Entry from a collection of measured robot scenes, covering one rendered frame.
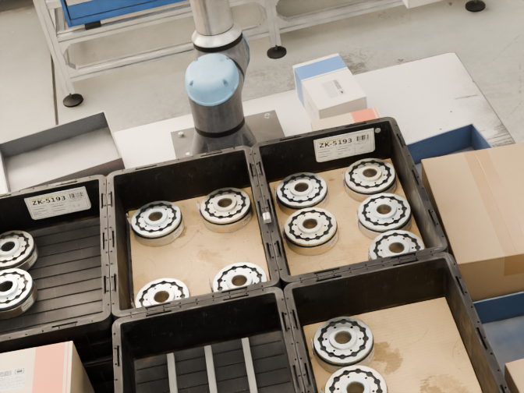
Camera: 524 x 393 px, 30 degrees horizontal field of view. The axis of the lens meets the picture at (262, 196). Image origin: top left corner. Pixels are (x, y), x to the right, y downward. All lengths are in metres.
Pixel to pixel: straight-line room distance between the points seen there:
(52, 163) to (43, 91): 1.67
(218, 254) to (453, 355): 0.51
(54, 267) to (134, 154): 0.52
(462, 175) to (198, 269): 0.55
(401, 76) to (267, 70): 1.38
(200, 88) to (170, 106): 1.63
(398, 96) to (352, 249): 0.67
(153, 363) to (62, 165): 0.74
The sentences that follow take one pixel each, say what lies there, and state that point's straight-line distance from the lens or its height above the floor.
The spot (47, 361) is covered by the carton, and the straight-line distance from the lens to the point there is 1.69.
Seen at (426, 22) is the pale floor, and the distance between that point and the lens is 4.00.
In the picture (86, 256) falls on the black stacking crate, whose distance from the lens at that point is 1.98.
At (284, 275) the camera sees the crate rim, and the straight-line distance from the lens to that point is 1.69.
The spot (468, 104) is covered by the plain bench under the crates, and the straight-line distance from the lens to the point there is 2.40.
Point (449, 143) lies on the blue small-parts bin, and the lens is 2.23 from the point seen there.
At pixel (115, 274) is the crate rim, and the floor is 0.93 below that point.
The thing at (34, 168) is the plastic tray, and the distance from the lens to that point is 2.36.
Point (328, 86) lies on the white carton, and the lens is 2.33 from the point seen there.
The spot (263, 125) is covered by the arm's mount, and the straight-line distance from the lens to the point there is 2.32.
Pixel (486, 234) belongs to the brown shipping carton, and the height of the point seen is 0.86.
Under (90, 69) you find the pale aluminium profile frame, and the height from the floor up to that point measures 0.14.
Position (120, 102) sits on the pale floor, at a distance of 3.82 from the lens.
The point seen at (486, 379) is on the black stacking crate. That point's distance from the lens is 1.60.
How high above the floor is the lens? 2.16
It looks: 42 degrees down
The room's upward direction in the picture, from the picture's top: 11 degrees counter-clockwise
